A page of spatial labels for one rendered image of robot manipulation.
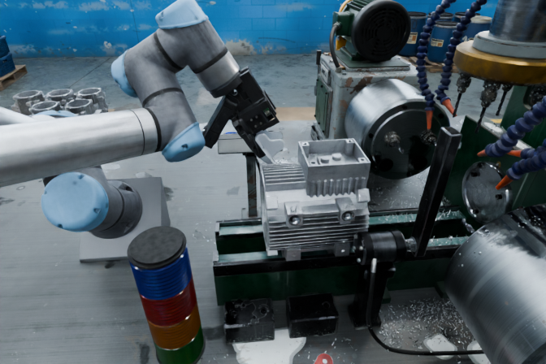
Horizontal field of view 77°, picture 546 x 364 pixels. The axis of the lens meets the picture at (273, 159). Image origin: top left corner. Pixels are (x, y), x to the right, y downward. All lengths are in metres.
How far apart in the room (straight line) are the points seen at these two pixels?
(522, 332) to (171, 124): 0.55
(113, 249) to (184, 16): 0.63
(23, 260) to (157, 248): 0.77
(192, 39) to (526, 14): 0.54
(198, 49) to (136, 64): 0.11
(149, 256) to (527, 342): 0.45
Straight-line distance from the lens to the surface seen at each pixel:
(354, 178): 0.67
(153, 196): 0.98
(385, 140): 0.96
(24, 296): 1.03
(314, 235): 0.68
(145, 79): 0.62
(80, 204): 0.79
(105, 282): 0.97
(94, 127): 0.54
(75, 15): 6.77
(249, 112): 0.65
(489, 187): 0.89
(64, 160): 0.53
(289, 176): 0.67
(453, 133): 0.58
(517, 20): 0.71
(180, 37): 0.61
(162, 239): 0.39
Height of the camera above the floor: 1.48
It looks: 31 degrees down
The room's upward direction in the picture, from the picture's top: straight up
